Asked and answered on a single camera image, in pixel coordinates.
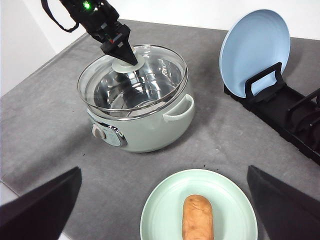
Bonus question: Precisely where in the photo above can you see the black plate rack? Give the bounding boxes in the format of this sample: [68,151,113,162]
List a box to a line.
[224,62,320,165]

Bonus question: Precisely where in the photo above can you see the blue plate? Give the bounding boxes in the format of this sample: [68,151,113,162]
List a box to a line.
[219,9,291,98]

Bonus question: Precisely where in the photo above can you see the green electric steamer pot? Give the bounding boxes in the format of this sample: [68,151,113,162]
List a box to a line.
[77,45,195,153]

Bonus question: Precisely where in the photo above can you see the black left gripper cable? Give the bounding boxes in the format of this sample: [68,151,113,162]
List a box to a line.
[41,0,79,33]

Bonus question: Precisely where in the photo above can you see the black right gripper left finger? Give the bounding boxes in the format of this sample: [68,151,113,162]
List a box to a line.
[0,167,83,240]

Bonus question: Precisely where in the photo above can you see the green plate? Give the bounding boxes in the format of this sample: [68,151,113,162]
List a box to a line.
[140,169,258,240]

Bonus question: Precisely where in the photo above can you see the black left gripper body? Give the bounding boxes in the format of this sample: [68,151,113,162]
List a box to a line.
[59,0,131,48]

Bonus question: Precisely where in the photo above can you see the brown potato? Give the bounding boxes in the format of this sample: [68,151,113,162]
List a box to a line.
[182,194,214,240]

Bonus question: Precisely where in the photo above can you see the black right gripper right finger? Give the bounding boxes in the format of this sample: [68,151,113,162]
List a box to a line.
[247,165,320,240]

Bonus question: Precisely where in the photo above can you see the glass pot lid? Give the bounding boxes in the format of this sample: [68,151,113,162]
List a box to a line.
[77,45,189,119]

